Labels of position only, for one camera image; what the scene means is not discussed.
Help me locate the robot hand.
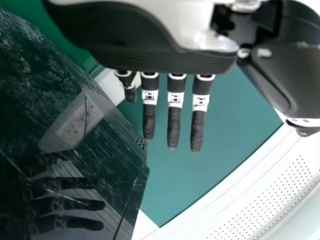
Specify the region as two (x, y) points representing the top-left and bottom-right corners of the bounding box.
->
(42, 0), (320, 154)

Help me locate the black oven with glass door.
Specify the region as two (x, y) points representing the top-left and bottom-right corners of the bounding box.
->
(0, 7), (150, 240)

